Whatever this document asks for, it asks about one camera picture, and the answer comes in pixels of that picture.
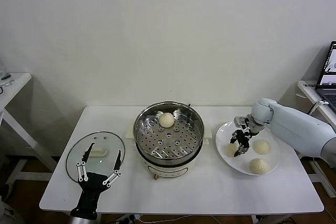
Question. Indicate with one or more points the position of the open laptop computer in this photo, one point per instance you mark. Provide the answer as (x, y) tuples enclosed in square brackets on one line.
[(328, 93)]

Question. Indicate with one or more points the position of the white round plate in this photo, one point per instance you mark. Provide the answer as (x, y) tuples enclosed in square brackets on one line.
[(236, 166)]

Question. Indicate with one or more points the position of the white side table with glasses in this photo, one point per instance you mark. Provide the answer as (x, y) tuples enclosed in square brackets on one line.
[(15, 83)]

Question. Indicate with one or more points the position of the steel steamer pot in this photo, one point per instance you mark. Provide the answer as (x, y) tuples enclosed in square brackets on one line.
[(168, 142)]

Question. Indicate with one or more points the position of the white power strip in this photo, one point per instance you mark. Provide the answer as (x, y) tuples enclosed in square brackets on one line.
[(128, 218)]

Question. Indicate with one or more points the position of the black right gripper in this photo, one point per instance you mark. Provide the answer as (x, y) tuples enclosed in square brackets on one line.
[(244, 138)]

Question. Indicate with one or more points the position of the white electric cooker pot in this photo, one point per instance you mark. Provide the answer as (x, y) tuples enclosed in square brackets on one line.
[(168, 167)]

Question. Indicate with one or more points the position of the white steamed baozi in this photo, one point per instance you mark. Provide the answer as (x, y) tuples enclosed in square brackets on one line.
[(166, 120), (259, 166), (231, 151), (262, 147)]

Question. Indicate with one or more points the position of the clear safety glasses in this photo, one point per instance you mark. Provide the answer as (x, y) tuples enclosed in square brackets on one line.
[(8, 83)]

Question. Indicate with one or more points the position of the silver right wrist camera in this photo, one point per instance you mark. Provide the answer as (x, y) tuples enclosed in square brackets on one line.
[(240, 122)]

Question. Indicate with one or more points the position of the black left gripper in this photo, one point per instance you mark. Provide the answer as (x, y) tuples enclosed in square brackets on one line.
[(92, 187)]

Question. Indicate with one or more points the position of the small black pen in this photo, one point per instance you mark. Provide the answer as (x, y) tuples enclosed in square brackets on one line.
[(5, 77)]

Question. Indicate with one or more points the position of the white side table with laptop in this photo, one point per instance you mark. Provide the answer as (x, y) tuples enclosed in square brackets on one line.
[(305, 90)]

